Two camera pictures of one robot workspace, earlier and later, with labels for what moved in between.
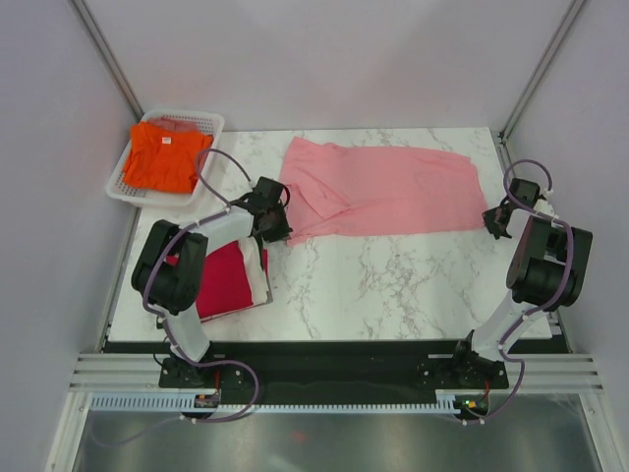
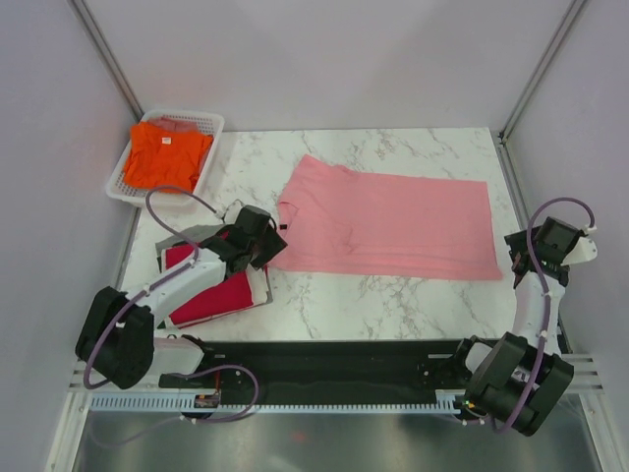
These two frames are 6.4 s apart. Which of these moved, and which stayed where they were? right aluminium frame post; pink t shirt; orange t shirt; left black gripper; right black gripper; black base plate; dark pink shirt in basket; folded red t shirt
Moved: left black gripper; right black gripper; pink t shirt
Stayed: folded red t shirt; dark pink shirt in basket; right aluminium frame post; orange t shirt; black base plate
